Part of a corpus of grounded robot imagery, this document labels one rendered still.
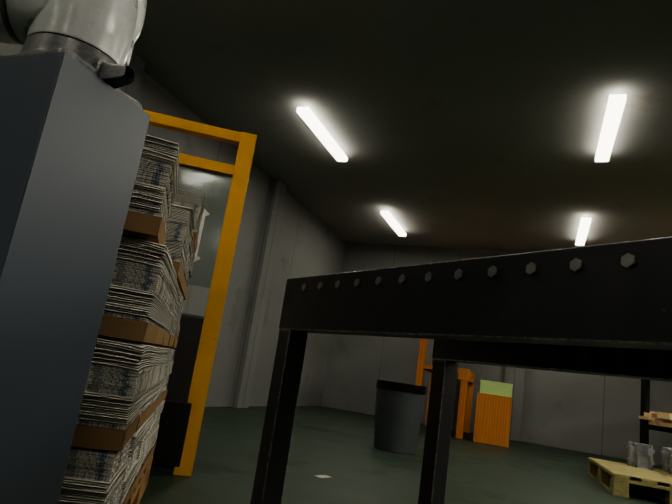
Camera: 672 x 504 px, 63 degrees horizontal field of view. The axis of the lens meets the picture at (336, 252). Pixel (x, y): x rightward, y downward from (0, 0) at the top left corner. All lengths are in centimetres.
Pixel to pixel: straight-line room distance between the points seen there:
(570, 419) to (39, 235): 914
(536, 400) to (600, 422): 95
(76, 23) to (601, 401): 921
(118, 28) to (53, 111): 22
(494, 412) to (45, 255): 730
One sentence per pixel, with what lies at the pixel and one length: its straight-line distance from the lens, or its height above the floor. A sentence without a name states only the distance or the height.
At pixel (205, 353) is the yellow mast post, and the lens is 296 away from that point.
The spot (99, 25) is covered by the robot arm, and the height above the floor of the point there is 109.
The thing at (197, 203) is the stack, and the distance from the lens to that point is 252.
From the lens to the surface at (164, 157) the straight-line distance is 133.
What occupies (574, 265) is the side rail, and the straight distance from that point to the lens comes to 75.
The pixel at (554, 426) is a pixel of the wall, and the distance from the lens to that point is 963.
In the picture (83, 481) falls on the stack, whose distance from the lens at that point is 132.
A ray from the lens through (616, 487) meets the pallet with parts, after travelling 516.
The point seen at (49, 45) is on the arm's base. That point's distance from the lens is 103.
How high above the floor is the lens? 60
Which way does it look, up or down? 12 degrees up
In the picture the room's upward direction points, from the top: 9 degrees clockwise
